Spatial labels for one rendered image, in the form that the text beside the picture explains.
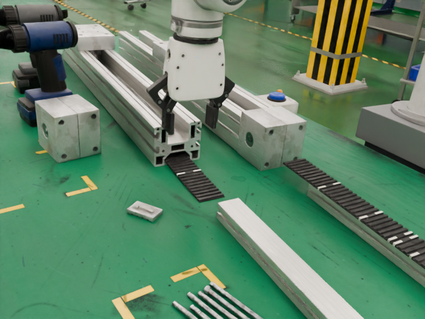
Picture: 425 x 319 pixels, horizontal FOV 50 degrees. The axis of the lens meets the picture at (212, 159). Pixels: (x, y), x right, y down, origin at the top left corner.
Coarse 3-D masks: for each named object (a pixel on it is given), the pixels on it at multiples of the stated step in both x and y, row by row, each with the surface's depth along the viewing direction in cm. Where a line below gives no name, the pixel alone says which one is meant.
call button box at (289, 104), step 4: (256, 96) 113; (260, 96) 113; (264, 96) 114; (268, 96) 113; (264, 100) 111; (268, 100) 111; (272, 100) 111; (276, 100) 111; (280, 100) 111; (284, 100) 111; (288, 100) 112; (292, 100) 112; (272, 104) 109; (276, 104) 109; (280, 104) 109; (284, 104) 110; (288, 104) 110; (292, 104) 111; (296, 104) 111; (288, 108) 110; (292, 108) 111; (296, 108) 112; (292, 112) 112; (296, 112) 112
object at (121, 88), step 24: (72, 48) 136; (96, 72) 116; (120, 72) 122; (96, 96) 120; (120, 96) 101; (144, 96) 109; (120, 120) 104; (144, 120) 90; (192, 120) 90; (144, 144) 92; (168, 144) 89; (192, 144) 91
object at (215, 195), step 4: (212, 192) 82; (216, 192) 82; (220, 192) 82; (196, 196) 80; (200, 196) 80; (204, 196) 81; (208, 196) 80; (212, 196) 80; (216, 196) 81; (220, 196) 81; (224, 196) 81; (200, 200) 79; (204, 200) 80; (208, 200) 80
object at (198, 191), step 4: (200, 188) 83; (204, 188) 83; (208, 188) 83; (212, 188) 83; (216, 188) 83; (192, 192) 82; (196, 192) 81; (200, 192) 81; (204, 192) 82; (208, 192) 82
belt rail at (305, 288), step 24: (216, 216) 75; (240, 216) 71; (240, 240) 69; (264, 240) 66; (264, 264) 64; (288, 264) 62; (288, 288) 60; (312, 288) 58; (312, 312) 57; (336, 312) 54
